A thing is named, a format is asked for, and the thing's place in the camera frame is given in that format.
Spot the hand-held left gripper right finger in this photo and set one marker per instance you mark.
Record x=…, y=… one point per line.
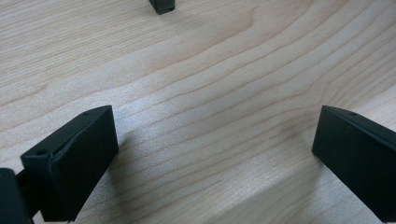
x=358, y=155

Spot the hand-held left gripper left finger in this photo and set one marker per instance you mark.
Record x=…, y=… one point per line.
x=71, y=161

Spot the dark wooden shelf black legs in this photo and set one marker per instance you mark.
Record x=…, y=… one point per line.
x=162, y=5

